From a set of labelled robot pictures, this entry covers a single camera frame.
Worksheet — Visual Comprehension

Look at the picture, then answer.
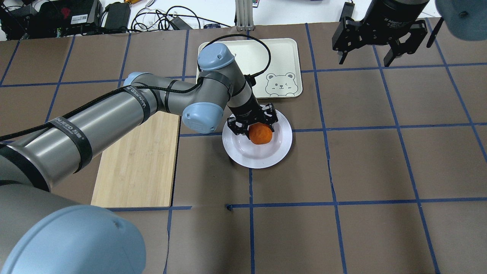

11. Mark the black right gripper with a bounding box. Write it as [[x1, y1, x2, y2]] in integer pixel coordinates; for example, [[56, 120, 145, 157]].
[[332, 0, 428, 67]]

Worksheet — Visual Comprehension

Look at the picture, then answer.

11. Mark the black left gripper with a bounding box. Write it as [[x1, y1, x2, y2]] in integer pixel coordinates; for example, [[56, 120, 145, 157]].
[[227, 93, 279, 139]]

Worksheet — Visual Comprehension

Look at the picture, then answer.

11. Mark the bamboo cutting board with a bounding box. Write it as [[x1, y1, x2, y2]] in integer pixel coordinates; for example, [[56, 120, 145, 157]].
[[91, 112, 180, 208]]

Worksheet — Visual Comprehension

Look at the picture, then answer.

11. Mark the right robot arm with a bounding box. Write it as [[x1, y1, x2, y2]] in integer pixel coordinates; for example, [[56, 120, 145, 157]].
[[332, 0, 487, 67]]

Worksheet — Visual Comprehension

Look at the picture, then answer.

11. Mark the white round plate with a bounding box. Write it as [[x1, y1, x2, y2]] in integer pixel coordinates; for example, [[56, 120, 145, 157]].
[[222, 110, 293, 169]]

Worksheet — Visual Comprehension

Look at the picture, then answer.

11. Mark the cream bear tray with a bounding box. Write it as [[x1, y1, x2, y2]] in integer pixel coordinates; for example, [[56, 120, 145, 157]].
[[196, 38, 303, 99]]

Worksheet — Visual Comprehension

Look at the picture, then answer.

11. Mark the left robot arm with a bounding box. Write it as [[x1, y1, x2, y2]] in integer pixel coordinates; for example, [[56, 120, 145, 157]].
[[1, 42, 278, 274]]

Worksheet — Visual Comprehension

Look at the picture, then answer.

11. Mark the orange fruit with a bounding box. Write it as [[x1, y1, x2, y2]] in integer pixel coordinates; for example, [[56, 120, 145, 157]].
[[248, 123, 273, 145]]

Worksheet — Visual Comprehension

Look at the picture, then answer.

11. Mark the aluminium frame post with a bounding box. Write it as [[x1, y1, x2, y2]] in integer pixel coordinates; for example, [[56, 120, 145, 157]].
[[235, 0, 255, 32]]

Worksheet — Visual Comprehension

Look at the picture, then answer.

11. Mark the black power adapter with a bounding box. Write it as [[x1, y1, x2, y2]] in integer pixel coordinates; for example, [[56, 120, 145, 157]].
[[339, 0, 355, 21]]

